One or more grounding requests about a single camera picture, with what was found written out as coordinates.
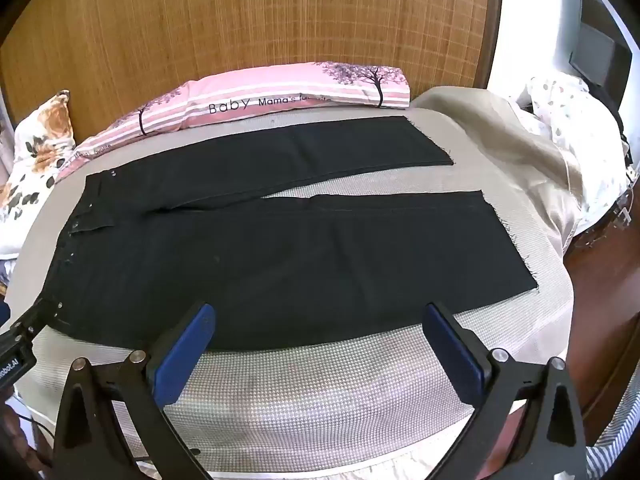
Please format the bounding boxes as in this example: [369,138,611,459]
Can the black cable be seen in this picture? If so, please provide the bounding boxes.
[15,400,56,461]

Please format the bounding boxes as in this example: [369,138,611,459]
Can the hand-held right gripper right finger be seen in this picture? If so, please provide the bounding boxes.
[422,301,588,480]

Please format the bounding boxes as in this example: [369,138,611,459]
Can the white patterned quilt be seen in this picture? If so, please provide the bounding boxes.
[510,76,633,241]

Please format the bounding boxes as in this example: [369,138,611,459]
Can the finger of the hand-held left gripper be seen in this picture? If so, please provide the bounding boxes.
[10,299,65,343]

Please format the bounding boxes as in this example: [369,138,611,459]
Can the black pants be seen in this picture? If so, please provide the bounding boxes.
[44,116,538,352]

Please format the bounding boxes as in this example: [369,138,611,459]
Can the bamboo wooden headboard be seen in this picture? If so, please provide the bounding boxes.
[0,0,503,126]

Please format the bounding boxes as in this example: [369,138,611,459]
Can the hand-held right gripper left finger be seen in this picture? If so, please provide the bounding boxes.
[52,302,217,480]

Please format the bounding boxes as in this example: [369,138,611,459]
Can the beige blanket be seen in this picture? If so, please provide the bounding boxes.
[410,86,583,256]

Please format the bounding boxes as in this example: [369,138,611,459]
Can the grey striped cloth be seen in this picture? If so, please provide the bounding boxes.
[582,380,640,480]

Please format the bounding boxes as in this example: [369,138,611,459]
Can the white orange floral pillow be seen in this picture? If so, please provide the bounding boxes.
[0,90,76,261]

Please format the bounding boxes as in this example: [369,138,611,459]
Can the pink striped tree-print pillow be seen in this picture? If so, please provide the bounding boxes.
[52,60,413,183]

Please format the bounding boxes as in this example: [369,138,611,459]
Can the dark flat screen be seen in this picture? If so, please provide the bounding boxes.
[570,0,633,106]

